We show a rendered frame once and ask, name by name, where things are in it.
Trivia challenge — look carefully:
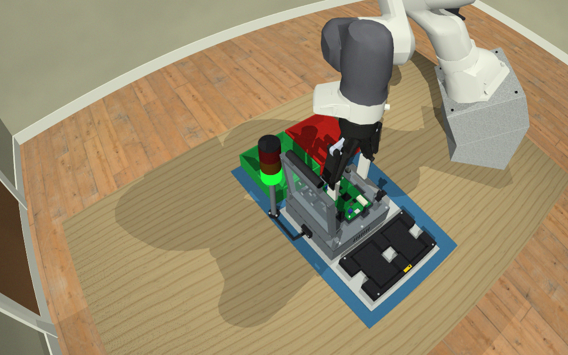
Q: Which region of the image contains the green circuit board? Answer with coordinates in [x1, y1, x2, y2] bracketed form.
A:
[330, 176, 371, 220]

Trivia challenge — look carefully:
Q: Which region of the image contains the green bin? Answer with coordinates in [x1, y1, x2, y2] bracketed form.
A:
[239, 131, 320, 204]

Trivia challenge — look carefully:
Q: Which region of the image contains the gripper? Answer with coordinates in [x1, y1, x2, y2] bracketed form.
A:
[321, 118, 383, 201]

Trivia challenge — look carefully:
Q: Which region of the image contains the red bin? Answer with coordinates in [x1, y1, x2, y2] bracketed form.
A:
[285, 114, 341, 176]

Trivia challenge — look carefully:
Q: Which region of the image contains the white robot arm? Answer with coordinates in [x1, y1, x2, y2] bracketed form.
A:
[313, 0, 510, 125]

